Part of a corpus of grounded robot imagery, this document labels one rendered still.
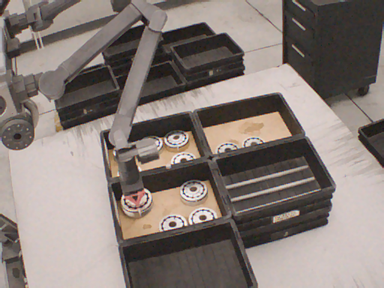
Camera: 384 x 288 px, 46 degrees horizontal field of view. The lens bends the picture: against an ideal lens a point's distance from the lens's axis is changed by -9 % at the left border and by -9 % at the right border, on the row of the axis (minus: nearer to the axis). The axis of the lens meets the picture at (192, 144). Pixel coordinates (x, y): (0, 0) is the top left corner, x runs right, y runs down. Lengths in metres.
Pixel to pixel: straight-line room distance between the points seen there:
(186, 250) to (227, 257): 0.15
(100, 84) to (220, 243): 1.69
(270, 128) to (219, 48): 1.28
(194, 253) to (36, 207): 0.80
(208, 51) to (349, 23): 0.98
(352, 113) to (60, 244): 2.35
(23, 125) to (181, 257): 0.75
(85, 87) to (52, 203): 1.17
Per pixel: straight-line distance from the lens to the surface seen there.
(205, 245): 1.72
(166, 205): 1.85
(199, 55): 3.24
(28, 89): 1.47
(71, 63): 1.47
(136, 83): 1.47
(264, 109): 2.17
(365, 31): 3.36
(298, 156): 1.99
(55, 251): 1.99
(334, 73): 3.37
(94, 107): 2.89
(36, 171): 2.34
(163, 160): 2.01
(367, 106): 3.67
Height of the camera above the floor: 2.23
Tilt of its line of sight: 43 degrees down
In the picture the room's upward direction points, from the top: 7 degrees counter-clockwise
